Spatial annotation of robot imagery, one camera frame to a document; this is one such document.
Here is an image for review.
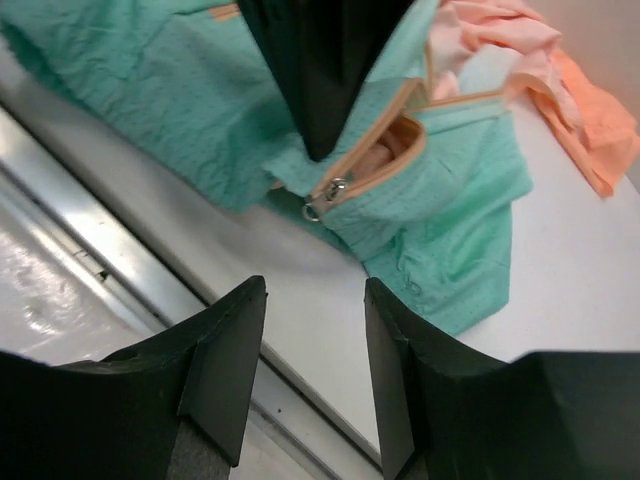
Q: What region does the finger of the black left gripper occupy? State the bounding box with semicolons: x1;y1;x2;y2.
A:
238;0;411;162

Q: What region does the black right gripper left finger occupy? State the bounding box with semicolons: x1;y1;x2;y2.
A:
1;276;267;479

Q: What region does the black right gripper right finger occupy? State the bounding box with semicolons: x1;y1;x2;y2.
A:
365;278;639;479

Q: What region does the teal and orange jacket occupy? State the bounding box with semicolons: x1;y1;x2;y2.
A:
1;1;639;334

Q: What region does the aluminium front rail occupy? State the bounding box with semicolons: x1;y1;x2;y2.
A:
1;112;381;479

